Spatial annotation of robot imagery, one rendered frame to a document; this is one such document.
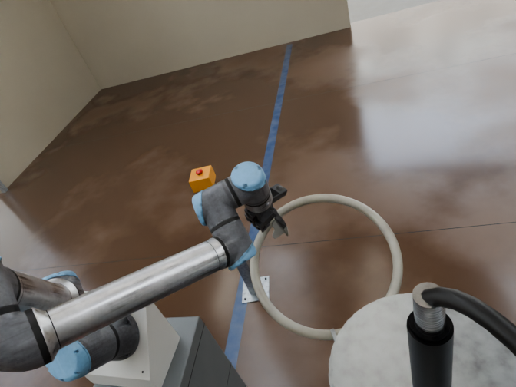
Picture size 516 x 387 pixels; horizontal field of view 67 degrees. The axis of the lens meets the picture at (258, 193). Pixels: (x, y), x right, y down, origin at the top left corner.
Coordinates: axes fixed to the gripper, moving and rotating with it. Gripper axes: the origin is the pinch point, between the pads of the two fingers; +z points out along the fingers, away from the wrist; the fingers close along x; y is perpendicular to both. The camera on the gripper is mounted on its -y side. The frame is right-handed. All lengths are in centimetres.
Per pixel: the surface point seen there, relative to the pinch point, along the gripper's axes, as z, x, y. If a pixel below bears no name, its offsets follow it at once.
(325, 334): -2.9, 37.9, 17.9
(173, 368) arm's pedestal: 33, -3, 64
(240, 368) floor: 127, -4, 56
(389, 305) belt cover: -70, 50, 15
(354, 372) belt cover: -72, 51, 25
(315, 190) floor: 180, -67, -87
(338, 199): -2.7, 13.3, -19.8
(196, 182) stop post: 47, -68, -2
